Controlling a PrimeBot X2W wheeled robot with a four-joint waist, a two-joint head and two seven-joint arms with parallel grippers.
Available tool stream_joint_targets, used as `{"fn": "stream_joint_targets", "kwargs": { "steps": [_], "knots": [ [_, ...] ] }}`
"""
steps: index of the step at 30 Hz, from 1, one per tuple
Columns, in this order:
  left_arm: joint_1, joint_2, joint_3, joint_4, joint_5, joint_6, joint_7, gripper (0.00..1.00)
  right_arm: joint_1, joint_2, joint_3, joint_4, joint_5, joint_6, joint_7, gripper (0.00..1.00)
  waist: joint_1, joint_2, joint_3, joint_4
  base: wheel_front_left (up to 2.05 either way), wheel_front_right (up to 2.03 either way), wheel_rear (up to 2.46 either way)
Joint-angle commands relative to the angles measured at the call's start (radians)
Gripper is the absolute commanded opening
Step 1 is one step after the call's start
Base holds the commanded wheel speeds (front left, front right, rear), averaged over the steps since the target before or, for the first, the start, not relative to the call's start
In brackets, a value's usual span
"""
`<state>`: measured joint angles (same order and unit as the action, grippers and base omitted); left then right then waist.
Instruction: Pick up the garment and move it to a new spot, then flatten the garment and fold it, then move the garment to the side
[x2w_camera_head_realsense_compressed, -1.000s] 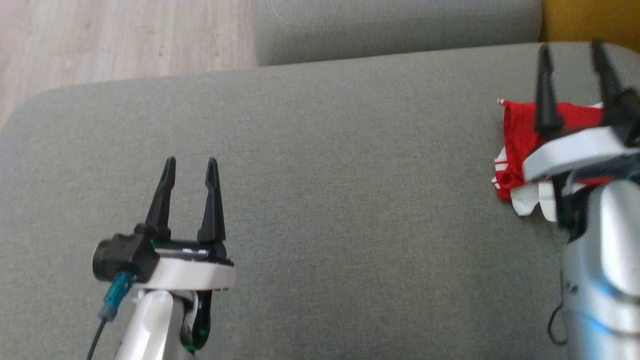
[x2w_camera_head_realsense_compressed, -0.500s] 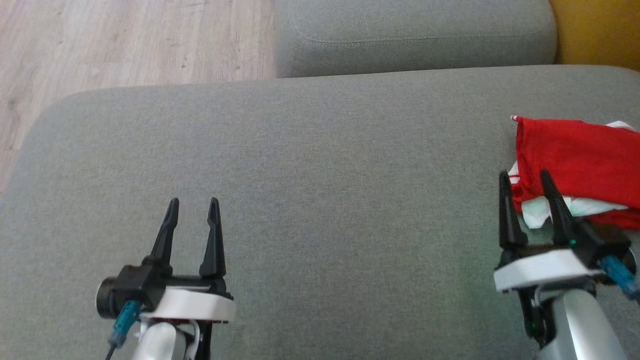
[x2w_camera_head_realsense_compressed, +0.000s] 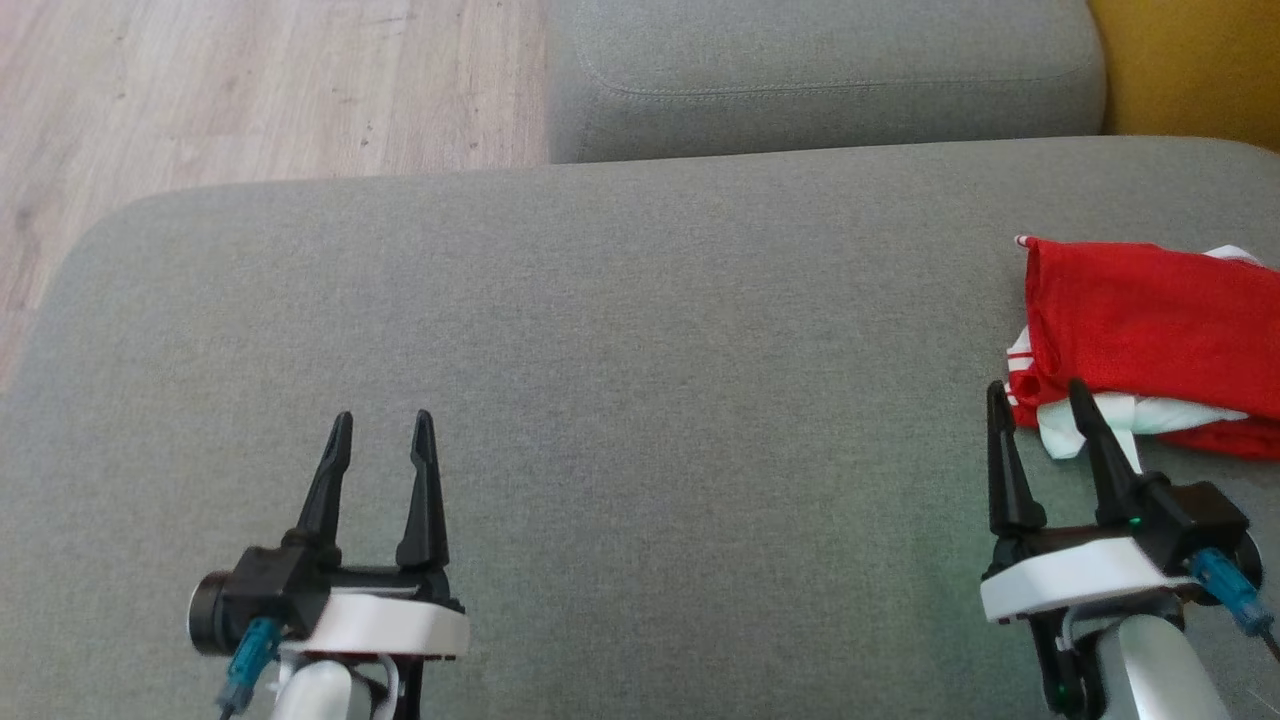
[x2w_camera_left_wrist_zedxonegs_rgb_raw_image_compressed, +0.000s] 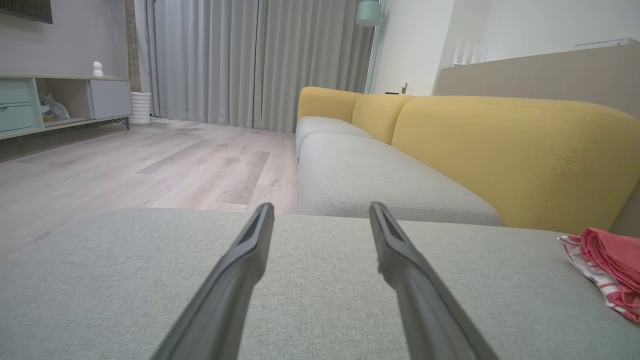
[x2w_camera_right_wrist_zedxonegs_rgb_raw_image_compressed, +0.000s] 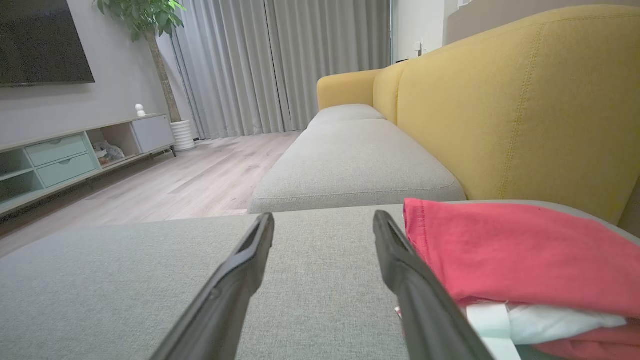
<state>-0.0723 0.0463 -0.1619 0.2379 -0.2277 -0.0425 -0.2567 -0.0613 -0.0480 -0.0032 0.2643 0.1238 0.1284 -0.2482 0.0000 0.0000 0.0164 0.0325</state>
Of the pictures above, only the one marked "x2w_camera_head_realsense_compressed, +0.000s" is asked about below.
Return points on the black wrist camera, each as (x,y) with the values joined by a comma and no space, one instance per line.
(260,595)
(1200,520)

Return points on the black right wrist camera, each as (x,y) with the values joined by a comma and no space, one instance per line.
(1200,520)

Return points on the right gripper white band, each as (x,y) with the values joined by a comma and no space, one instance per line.
(1070,580)

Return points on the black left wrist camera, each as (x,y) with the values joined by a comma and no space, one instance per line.
(260,595)

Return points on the red and white jersey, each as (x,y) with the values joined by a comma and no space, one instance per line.
(1150,320)

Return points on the grey sofa seat cushion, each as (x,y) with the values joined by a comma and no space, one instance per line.
(820,70)

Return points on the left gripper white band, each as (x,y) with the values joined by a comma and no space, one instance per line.
(390,625)

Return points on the yellow sofa back cushion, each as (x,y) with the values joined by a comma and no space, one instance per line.
(1190,60)

